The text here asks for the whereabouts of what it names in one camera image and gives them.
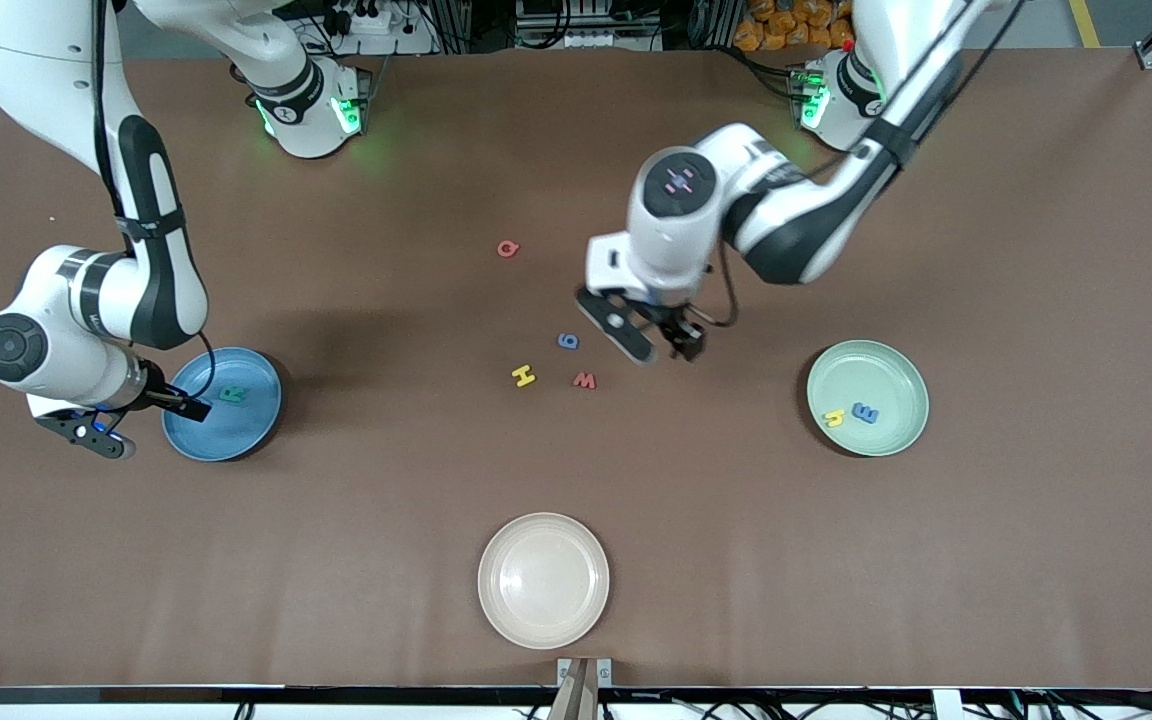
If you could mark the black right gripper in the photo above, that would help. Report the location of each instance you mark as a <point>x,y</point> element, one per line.
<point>162,393</point>

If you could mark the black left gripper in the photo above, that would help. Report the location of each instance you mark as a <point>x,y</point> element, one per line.
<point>678,325</point>

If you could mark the teal foam letter R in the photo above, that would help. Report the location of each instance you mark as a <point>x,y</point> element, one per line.
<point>233,395</point>

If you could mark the pink foam lowercase w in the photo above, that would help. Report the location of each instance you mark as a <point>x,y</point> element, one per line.
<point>585,381</point>

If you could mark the yellow foam lowercase h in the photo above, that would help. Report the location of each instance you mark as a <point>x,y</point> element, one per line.
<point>833,418</point>

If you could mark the yellow foam uppercase H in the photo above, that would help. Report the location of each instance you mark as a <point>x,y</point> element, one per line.
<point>523,376</point>

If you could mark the blue foam lowercase m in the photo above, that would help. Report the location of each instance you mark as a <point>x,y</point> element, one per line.
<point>866,413</point>

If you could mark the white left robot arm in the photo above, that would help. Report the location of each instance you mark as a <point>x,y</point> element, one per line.
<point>676,230</point>

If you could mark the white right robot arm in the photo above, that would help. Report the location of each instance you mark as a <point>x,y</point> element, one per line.
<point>56,350</point>

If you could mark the blue plate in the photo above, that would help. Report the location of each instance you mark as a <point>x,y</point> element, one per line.
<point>236,435</point>

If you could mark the blue foam lowercase g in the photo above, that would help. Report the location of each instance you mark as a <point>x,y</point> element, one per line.
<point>574,341</point>

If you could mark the green plate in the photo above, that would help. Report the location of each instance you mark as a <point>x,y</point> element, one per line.
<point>896,380</point>

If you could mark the beige plate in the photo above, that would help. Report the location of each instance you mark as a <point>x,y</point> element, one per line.
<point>543,580</point>

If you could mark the brown table cover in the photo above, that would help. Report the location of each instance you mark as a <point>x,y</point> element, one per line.
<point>576,470</point>

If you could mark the pink foam letter Q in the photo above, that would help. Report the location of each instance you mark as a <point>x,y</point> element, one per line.
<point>501,250</point>

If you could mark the background equipment box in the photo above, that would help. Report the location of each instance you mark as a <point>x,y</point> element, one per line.
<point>586,30</point>

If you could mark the orange objects pile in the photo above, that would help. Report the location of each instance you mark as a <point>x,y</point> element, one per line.
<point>776,25</point>

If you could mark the white power strip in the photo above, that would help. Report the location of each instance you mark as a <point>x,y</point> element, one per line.
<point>386,40</point>

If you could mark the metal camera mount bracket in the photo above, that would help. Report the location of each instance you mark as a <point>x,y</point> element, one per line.
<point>584,690</point>

